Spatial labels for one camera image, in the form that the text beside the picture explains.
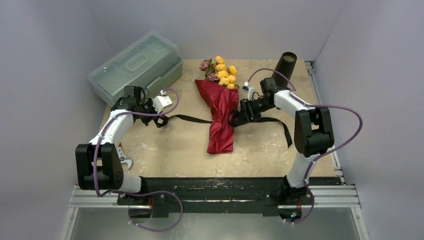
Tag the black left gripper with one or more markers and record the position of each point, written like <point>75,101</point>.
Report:
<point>149,102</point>

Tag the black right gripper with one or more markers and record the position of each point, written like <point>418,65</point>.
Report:
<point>247,110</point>

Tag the black ribbon with gold lettering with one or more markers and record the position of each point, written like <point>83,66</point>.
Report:
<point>161,121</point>

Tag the flower bouquet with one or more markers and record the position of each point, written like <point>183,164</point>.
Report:
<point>220,92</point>

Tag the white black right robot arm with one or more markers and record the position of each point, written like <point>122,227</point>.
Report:
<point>313,131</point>

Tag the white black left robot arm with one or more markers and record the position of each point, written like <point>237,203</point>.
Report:
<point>98,162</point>

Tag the black cylindrical vase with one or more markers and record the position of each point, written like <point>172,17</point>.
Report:
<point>285,66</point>

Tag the translucent green plastic toolbox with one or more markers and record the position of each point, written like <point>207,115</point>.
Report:
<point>153,62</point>

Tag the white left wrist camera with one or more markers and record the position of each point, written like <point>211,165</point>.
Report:
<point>161,101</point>

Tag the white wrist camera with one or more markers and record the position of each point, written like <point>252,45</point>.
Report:
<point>161,101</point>
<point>249,90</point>

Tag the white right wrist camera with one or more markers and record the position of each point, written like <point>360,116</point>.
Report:
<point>249,90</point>

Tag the red-handled adjustable wrench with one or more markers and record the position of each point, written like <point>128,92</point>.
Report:
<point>124,159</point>

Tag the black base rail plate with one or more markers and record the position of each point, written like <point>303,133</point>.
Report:
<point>167,195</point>

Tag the aluminium front frame rail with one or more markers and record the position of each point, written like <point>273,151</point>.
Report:
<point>324,197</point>

